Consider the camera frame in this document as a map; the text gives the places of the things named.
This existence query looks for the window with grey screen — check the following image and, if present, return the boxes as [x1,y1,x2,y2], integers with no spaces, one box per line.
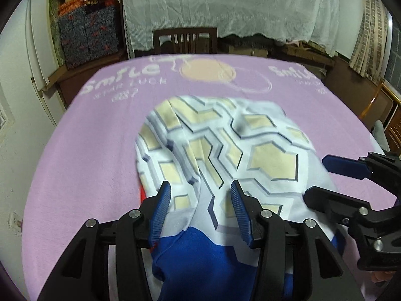
[384,9,401,92]

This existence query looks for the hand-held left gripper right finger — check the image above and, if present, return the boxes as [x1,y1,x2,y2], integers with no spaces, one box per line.
[230,180,365,301]

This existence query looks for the stack of orange boxes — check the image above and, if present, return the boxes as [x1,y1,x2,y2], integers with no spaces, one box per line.
[58,0,101,12]

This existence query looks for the white lace cloth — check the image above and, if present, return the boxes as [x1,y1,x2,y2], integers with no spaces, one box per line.
[121,0,342,58]

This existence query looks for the brown wooden cabinet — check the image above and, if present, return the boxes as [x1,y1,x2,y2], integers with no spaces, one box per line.
[56,50,129,107]

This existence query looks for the pink printed blanket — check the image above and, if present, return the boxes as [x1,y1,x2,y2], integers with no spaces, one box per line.
[20,54,387,301]

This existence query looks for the stack of dark patterned boxes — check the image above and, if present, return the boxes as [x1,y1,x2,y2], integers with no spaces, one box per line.
[58,5,120,69]

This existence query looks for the dark wooden chair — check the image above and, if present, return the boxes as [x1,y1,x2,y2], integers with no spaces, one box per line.
[152,27,218,58]

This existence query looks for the light wooden armchair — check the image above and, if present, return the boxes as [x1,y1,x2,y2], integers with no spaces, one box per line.
[360,80,401,152]

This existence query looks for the beige patterned curtain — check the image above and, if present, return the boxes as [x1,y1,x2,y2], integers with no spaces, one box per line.
[349,0,389,78]

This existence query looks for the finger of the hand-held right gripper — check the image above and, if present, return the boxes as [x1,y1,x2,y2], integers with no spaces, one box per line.
[322,151,401,189]
[304,186,401,272]

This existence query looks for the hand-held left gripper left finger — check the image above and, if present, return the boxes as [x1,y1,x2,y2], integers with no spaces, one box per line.
[38,180,172,301]

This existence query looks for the white wall socket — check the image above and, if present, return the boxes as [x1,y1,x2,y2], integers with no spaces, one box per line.
[8,212,23,235]

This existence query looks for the person's right hand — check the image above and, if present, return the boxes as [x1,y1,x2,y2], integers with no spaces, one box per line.
[371,271,396,285]

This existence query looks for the pile of cardboard boxes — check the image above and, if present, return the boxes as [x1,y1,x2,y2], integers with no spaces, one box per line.
[218,36,336,69]

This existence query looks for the white board panels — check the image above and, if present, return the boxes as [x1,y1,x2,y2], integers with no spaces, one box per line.
[25,0,61,92]

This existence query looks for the blue white patterned jacket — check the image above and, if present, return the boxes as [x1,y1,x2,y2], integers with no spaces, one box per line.
[135,96,347,301]

